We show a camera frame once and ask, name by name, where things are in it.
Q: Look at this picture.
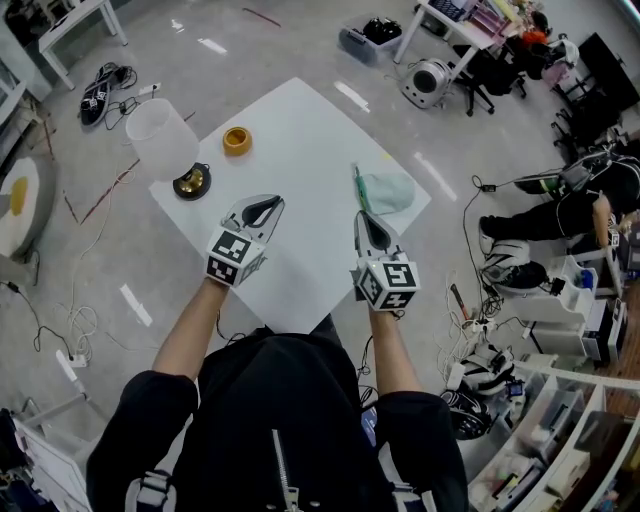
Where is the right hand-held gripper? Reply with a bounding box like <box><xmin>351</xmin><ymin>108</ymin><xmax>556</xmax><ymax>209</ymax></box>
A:
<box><xmin>351</xmin><ymin>210</ymin><xmax>422</xmax><ymax>313</ymax></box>

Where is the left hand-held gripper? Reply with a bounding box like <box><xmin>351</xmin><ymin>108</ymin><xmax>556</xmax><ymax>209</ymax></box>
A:
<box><xmin>204</xmin><ymin>193</ymin><xmax>287</xmax><ymax>289</ymax></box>

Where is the light green pencil pouch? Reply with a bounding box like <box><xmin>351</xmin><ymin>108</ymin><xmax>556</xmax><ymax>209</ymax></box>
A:
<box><xmin>351</xmin><ymin>161</ymin><xmax>417</xmax><ymax>217</ymax></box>

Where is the person's left forearm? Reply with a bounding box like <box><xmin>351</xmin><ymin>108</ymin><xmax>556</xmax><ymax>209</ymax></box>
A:
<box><xmin>152</xmin><ymin>279</ymin><xmax>232</xmax><ymax>384</ymax></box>

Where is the person's right forearm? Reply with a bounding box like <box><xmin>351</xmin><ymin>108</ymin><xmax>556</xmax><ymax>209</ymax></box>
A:
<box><xmin>368</xmin><ymin>307</ymin><xmax>427</xmax><ymax>402</ymax></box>

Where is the orange bowl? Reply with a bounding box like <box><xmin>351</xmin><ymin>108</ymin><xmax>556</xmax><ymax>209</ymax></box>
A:
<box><xmin>222</xmin><ymin>126</ymin><xmax>254</xmax><ymax>158</ymax></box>

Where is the white and black helmet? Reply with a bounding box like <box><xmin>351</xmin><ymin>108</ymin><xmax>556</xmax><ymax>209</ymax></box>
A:
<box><xmin>481</xmin><ymin>238</ymin><xmax>549</xmax><ymax>289</ymax></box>

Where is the silver pet carrier backpack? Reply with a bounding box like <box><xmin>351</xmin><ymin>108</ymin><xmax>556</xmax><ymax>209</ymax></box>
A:
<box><xmin>399</xmin><ymin>57</ymin><xmax>454</xmax><ymax>110</ymax></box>

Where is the white black-striped helmet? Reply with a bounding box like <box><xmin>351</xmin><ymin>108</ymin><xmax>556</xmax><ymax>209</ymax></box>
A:
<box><xmin>459</xmin><ymin>344</ymin><xmax>517</xmax><ymax>397</ymax></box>

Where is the black oval tray green stripe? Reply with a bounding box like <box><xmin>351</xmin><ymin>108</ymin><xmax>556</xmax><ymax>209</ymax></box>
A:
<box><xmin>514</xmin><ymin>169</ymin><xmax>569</xmax><ymax>197</ymax></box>

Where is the black office chair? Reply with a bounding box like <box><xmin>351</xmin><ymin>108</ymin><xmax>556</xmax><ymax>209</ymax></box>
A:
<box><xmin>451</xmin><ymin>43</ymin><xmax>529</xmax><ymax>118</ymax></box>

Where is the clear plastic storage bin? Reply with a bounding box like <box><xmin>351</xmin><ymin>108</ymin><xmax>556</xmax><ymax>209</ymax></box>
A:
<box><xmin>338</xmin><ymin>16</ymin><xmax>404</xmax><ymax>66</ymax></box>

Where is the white cabinet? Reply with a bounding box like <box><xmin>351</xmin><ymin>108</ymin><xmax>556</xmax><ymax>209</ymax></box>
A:
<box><xmin>521</xmin><ymin>254</ymin><xmax>629</xmax><ymax>362</ymax></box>

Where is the person's black jacket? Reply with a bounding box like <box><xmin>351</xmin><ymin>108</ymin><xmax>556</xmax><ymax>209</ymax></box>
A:
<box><xmin>85</xmin><ymin>314</ymin><xmax>470</xmax><ymax>512</ymax></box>

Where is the white desk with pink clutter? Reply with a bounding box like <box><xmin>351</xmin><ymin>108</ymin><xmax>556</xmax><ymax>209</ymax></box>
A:
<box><xmin>393</xmin><ymin>0</ymin><xmax>522</xmax><ymax>82</ymax></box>

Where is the small white table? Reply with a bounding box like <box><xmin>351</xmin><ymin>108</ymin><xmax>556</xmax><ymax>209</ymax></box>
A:
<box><xmin>38</xmin><ymin>0</ymin><xmax>129</xmax><ymax>92</ymax></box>

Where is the white shelf unit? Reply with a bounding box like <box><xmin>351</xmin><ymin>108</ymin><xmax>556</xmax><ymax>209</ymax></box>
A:
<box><xmin>466</xmin><ymin>359</ymin><xmax>640</xmax><ymax>512</ymax></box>

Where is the low white furniture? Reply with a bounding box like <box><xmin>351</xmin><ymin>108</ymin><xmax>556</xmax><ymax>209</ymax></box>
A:
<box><xmin>13</xmin><ymin>413</ymin><xmax>97</xmax><ymax>512</ymax></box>

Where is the red-handled hammer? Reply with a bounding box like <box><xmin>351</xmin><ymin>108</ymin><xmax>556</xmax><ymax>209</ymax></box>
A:
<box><xmin>449</xmin><ymin>283</ymin><xmax>472</xmax><ymax>322</ymax></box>

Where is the white cable bundle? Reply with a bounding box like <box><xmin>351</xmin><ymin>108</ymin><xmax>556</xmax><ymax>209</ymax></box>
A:
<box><xmin>436</xmin><ymin>298</ymin><xmax>482</xmax><ymax>382</ymax></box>

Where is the black device with cables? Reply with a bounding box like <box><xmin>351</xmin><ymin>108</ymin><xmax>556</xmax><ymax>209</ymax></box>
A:
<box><xmin>79</xmin><ymin>61</ymin><xmax>138</xmax><ymax>127</ymax></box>

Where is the long white floor cable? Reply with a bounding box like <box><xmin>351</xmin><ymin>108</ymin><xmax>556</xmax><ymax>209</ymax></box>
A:
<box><xmin>66</xmin><ymin>164</ymin><xmax>140</xmax><ymax>362</ymax></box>

